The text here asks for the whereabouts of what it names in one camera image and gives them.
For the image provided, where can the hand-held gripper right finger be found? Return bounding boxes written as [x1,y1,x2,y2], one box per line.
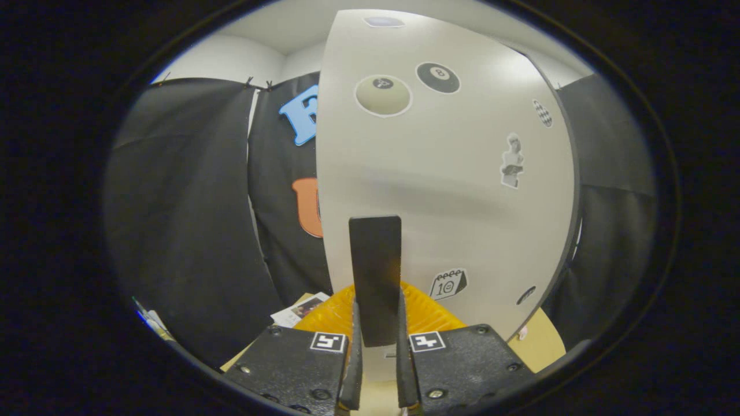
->
[395,281,537,416]

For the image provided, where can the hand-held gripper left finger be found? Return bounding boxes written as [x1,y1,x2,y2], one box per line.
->
[221,283,365,415]

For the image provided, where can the black door handle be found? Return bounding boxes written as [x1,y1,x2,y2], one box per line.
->
[349,216,402,347]

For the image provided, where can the beige shoe cabinet door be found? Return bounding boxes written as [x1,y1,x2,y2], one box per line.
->
[316,9,580,383]

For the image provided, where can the white book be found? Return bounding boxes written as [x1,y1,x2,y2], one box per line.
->
[271,292,331,329]

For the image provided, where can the black backdrop cloth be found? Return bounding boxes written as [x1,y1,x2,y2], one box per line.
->
[104,72,657,370]

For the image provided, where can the row of cloth clips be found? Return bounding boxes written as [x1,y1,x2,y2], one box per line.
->
[159,70,273,92]

